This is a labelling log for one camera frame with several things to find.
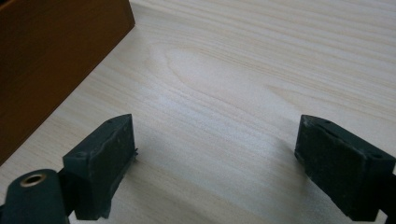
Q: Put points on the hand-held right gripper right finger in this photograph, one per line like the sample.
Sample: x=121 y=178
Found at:
x=339 y=165

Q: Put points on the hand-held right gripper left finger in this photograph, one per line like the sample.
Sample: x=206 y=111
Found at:
x=102 y=161

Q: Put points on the brown wooden tea box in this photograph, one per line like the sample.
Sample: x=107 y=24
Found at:
x=46 y=62

